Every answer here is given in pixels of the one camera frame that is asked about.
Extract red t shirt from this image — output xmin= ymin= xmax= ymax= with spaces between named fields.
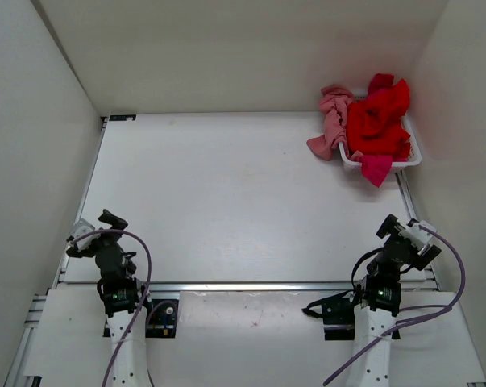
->
xmin=347 ymin=73 xmax=411 ymax=159

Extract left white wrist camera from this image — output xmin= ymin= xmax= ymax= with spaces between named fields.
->
xmin=68 ymin=218 xmax=98 ymax=251

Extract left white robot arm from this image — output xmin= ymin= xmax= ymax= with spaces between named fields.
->
xmin=66 ymin=210 xmax=154 ymax=386

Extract light pink t shirt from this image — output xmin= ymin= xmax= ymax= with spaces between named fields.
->
xmin=306 ymin=85 xmax=354 ymax=161

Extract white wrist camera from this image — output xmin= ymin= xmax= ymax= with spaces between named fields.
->
xmin=68 ymin=218 xmax=98 ymax=251
xmin=399 ymin=218 xmax=437 ymax=255

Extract magenta t shirt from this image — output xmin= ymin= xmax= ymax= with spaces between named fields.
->
xmin=350 ymin=73 xmax=394 ymax=188

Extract white plastic basket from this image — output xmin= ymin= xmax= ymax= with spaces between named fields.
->
xmin=339 ymin=94 xmax=422 ymax=173

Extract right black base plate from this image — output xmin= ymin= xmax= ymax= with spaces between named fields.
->
xmin=301 ymin=287 xmax=401 ymax=340

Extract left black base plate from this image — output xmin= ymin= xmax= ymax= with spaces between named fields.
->
xmin=102 ymin=292 xmax=181 ymax=339

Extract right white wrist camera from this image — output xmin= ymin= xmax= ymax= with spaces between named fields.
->
xmin=399 ymin=218 xmax=437 ymax=255

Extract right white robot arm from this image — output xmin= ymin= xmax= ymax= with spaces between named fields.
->
xmin=302 ymin=214 xmax=441 ymax=386

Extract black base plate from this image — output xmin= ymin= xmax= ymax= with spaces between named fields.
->
xmin=301 ymin=287 xmax=401 ymax=340
xmin=102 ymin=292 xmax=181 ymax=339

